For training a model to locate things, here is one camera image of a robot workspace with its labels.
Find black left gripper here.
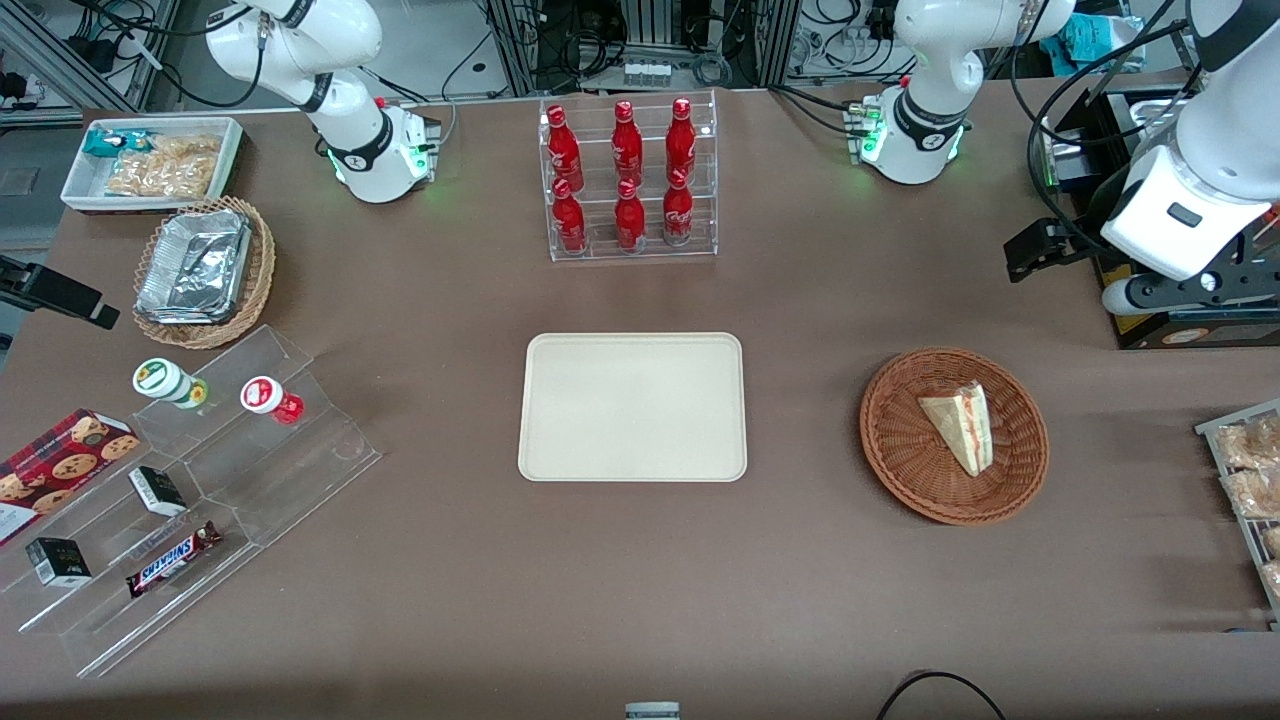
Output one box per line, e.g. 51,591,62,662
1004,217,1280,309

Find triangle sandwich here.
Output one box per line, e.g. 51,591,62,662
918,381,994,478

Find brown wicker basket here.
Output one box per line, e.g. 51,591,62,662
860,347,1050,527

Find tray of packaged pastries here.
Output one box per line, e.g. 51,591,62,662
1194,399,1280,632

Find beige rectangular tray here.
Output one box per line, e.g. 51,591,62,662
517,332,749,484

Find light wicker basket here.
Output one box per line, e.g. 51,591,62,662
132,196,277,351

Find black food warmer machine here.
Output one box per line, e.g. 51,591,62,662
1038,84,1280,351

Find teal plastic bag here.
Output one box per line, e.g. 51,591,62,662
1058,14,1147,78

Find clear acrylic bottle rack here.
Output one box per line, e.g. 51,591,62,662
539,89,720,264

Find red cola bottle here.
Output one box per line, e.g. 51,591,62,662
666,97,697,182
611,100,644,187
662,168,695,248
546,105,585,192
552,178,589,254
614,178,648,252

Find clear acrylic step display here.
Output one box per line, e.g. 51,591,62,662
0,324,384,680

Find red-lid white cup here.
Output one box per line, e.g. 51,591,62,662
240,375,306,426

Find stacked aluminium foil containers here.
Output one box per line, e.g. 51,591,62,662
135,208,253,327

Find clear bag of crackers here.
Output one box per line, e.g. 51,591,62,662
104,134,224,200

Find green-lid white cup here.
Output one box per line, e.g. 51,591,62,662
132,357,210,412

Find small black box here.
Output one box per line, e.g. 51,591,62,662
127,465,189,519
25,536,93,588

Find Snickers chocolate bar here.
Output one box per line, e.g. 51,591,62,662
124,520,224,600

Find teal snack packet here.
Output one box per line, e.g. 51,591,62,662
82,128,151,160

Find white rectangular snack bin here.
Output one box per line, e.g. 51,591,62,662
60,116,246,215

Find red plaid cookie box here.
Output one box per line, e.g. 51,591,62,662
0,408,142,547

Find black floor cable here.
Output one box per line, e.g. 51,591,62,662
876,671,1007,720

